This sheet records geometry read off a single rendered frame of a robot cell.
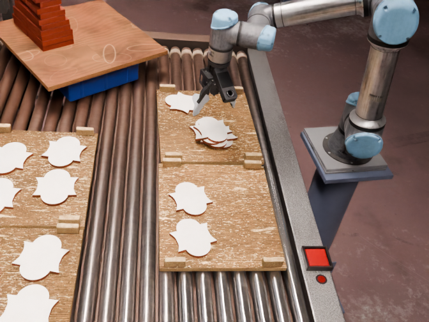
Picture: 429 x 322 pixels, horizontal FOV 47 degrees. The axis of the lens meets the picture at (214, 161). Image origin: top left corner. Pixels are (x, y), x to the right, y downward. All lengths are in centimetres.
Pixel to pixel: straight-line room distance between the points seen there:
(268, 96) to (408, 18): 77
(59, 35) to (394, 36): 118
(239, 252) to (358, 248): 148
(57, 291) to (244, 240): 52
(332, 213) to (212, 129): 63
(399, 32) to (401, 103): 262
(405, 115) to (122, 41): 247
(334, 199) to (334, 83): 215
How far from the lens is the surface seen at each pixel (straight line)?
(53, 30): 197
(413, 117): 396
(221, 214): 150
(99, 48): 199
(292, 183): 168
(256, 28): 151
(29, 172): 163
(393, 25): 146
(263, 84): 211
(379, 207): 310
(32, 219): 149
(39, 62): 192
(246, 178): 162
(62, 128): 180
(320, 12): 160
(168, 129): 177
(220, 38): 152
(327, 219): 207
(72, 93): 189
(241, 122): 184
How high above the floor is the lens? 205
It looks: 42 degrees down
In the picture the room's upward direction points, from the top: 9 degrees clockwise
